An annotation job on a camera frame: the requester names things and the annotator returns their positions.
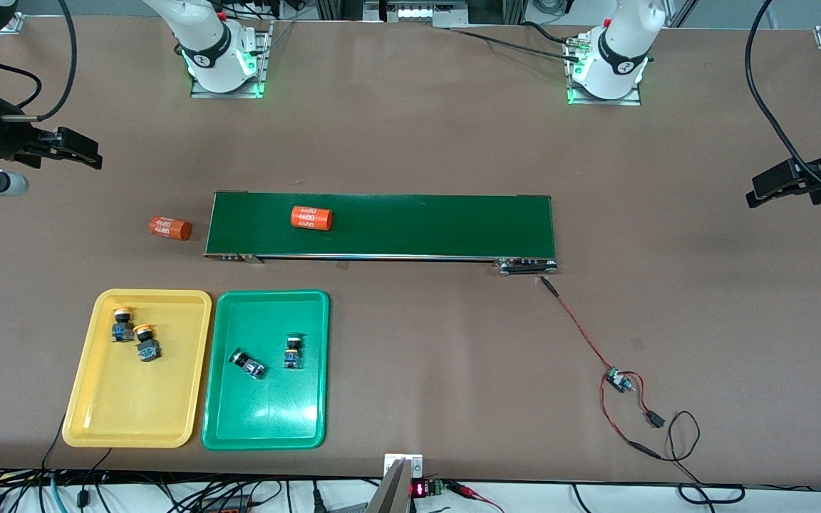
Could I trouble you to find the red wire black connector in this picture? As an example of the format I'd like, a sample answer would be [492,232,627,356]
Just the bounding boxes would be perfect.
[599,370,668,460]

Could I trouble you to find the orange cylinder white print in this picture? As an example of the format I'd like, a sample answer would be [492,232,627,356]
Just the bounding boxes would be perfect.
[149,216,193,242]
[290,206,334,232]

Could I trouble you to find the red black conveyor wire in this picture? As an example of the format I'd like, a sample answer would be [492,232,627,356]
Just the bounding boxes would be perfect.
[539,275,616,377]

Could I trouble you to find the thin black cable loop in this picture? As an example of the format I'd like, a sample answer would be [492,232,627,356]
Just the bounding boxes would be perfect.
[663,410,746,505]

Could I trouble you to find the red black plug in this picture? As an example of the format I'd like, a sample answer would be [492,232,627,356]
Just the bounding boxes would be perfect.
[200,497,254,513]

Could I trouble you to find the green conveyor belt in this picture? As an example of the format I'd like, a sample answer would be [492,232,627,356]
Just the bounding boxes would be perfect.
[203,190,559,276]

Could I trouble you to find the black cable with plug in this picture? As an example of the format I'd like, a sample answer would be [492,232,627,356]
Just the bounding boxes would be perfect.
[77,447,113,508]

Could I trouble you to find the yellow plastic tray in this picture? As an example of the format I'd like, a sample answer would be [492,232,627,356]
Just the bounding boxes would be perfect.
[62,289,212,449]

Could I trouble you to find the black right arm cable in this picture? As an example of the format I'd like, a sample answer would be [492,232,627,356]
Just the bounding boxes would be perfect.
[0,0,78,122]

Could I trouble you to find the yellow push button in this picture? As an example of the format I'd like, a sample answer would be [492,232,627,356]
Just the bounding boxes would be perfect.
[111,306,135,343]
[133,324,162,363]

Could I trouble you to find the gray metal stand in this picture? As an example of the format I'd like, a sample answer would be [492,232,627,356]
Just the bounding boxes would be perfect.
[364,458,415,513]

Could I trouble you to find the silver metal bracket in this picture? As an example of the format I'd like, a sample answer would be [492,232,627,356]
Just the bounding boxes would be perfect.
[383,453,424,477]

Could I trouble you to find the red clip lead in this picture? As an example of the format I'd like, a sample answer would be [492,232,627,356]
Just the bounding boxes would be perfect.
[446,482,505,513]

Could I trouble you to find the silver metal device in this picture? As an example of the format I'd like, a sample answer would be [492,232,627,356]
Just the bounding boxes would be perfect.
[381,0,438,22]

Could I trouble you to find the green plastic tray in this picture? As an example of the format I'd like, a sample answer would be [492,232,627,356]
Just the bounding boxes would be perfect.
[202,289,331,451]

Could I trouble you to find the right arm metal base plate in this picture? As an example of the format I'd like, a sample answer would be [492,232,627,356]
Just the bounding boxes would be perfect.
[190,20,273,99]

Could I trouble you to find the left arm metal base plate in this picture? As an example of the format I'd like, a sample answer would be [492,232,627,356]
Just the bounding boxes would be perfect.
[564,34,643,106]

